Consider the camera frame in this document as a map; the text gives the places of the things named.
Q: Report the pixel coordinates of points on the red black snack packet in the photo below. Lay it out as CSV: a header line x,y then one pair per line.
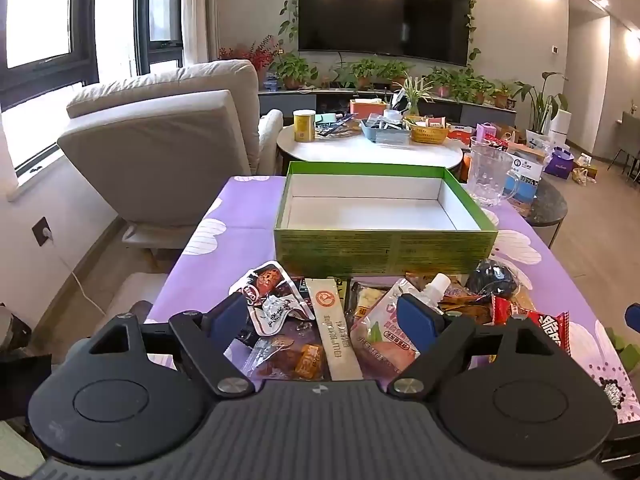
x,y
262,280

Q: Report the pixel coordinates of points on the beige recliner armchair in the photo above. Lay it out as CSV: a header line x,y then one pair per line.
x,y
160,160

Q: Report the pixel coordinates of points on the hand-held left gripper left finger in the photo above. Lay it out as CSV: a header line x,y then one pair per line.
x,y
230,316

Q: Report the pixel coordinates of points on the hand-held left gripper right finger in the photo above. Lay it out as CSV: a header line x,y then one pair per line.
x,y
417,321

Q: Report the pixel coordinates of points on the grey television cabinet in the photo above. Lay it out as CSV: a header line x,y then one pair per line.
x,y
480,110

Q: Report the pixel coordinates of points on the yellow can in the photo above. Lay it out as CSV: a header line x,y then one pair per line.
x,y
304,127

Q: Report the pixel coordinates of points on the red crisp snack packet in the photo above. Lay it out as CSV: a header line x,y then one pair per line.
x,y
545,327

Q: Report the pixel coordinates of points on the yellow cube snack packet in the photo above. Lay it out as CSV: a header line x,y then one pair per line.
x,y
372,297

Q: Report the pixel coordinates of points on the tall broad-leaf plant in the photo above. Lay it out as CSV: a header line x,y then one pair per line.
x,y
542,97

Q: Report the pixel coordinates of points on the wall-mounted black television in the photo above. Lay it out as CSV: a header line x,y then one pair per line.
x,y
385,10

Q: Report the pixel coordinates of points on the blue plastic tray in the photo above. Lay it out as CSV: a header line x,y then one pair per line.
x,y
387,132

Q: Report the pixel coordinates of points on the orange tissue box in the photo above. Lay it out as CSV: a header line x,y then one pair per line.
x,y
367,109

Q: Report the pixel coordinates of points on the pink spouted jelly pouch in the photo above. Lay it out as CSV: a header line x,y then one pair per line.
x,y
385,330

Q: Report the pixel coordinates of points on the blue white carton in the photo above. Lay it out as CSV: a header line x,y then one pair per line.
x,y
525,180

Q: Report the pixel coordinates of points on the red flower arrangement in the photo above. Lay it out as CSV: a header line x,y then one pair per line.
x,y
255,52

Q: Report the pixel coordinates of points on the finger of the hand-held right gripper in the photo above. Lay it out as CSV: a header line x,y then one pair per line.
x,y
634,316

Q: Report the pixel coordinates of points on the white snack packet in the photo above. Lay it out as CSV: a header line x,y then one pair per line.
x,y
280,310

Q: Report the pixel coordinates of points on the row of potted green plants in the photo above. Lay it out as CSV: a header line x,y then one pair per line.
x,y
295,67

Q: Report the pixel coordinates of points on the dark wall socket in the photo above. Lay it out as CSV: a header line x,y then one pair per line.
x,y
42,231

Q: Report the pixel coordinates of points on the pink gift box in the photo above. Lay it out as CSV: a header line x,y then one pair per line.
x,y
484,132

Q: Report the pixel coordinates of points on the green cardboard box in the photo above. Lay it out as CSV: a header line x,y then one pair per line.
x,y
380,255

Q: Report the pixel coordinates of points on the grey dining chair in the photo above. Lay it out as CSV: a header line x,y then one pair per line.
x,y
627,135

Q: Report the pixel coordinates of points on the beige long snack packet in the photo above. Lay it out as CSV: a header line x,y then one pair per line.
x,y
335,330

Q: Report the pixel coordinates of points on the orange brown snack packet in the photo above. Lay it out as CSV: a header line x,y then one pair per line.
x,y
295,360

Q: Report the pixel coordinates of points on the black framed window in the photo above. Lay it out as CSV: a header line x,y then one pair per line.
x,y
85,20

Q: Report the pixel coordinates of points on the cream curtain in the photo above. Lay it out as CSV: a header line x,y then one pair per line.
x,y
200,10

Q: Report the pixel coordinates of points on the spider plant in glass vase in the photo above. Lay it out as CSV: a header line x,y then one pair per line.
x,y
415,90

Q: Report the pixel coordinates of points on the purple gift bag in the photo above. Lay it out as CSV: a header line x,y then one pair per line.
x,y
559,165

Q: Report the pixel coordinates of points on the clear glass pitcher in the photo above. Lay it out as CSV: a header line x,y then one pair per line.
x,y
490,175

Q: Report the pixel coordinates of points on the white humidifier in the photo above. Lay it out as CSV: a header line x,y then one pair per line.
x,y
560,127

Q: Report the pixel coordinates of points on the dark round side table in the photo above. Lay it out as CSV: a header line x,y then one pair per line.
x,y
550,210

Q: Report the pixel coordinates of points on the dark cloth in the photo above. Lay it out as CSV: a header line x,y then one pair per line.
x,y
22,375

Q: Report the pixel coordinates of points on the round white coffee table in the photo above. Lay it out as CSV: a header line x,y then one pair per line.
x,y
370,152

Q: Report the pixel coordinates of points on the purple floral tablecloth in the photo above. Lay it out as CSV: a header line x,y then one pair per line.
x,y
240,240

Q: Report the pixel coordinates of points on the beige footstool wooden legs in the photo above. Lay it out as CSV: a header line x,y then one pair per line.
x,y
160,237

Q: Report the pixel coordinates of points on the dark snack packet pile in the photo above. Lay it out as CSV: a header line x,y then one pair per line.
x,y
337,130

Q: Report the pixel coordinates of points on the yellow woven basket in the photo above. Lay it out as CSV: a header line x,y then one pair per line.
x,y
429,134

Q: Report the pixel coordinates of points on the dark round vacuum packet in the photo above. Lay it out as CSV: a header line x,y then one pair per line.
x,y
492,280

